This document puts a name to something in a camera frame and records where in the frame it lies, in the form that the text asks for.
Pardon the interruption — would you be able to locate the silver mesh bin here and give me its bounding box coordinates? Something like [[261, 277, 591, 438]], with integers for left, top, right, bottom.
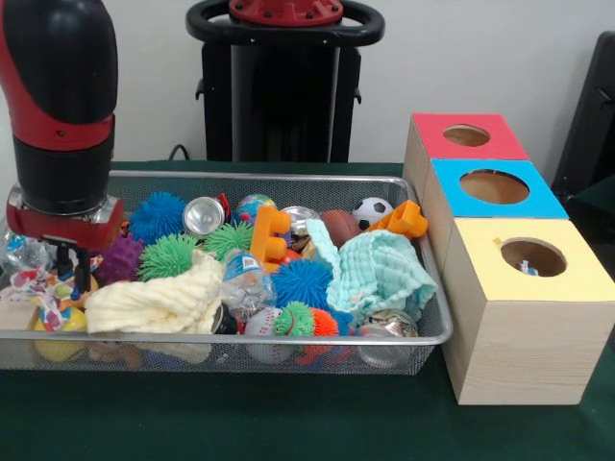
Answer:
[[0, 170, 454, 376]]

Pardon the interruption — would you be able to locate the brown toy football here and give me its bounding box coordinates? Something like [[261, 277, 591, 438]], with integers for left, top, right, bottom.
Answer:
[[319, 209, 361, 249]]

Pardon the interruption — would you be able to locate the long orange toy block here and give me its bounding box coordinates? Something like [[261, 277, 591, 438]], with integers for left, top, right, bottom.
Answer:
[[369, 200, 429, 240]]

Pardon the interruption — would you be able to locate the wooden box with three holes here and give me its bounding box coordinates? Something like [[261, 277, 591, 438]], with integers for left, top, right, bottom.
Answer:
[[402, 112, 615, 406]]

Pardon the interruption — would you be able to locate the wide orange studded block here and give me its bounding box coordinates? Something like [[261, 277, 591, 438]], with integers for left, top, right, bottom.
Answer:
[[249, 205, 293, 264]]

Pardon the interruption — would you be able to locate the blue spiky rubber ball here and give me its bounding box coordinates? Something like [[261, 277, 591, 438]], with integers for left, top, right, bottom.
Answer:
[[129, 191, 188, 245]]

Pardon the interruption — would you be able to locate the mint green cloth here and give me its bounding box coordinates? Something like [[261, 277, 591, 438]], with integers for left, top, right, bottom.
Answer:
[[306, 219, 439, 323]]

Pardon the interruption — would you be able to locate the yellow ball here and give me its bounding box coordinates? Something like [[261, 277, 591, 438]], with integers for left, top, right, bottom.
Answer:
[[33, 306, 87, 362]]

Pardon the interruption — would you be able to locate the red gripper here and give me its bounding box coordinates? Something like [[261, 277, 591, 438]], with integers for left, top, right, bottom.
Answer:
[[5, 188, 125, 295]]

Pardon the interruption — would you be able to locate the purple spiky rubber ball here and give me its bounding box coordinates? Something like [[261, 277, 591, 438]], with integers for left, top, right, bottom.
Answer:
[[93, 233, 145, 284]]

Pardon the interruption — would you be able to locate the colourful print cloth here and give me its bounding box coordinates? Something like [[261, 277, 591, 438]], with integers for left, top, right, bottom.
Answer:
[[9, 254, 105, 332]]

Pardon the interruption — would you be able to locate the blue globe ball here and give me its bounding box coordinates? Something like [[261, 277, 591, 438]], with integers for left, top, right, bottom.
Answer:
[[234, 194, 278, 223]]

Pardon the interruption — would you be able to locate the dark green tablecloth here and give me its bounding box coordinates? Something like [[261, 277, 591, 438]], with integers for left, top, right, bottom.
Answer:
[[0, 160, 615, 461], [572, 173, 615, 227]]

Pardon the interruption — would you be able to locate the black and white soccer ball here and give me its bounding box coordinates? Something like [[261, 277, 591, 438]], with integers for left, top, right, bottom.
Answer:
[[352, 196, 395, 231]]

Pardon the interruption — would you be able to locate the cream yellow cloth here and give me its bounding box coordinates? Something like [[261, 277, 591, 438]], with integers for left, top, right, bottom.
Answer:
[[85, 249, 227, 335]]

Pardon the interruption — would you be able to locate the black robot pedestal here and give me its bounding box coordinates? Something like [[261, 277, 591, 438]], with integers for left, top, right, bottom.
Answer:
[[184, 0, 385, 163]]

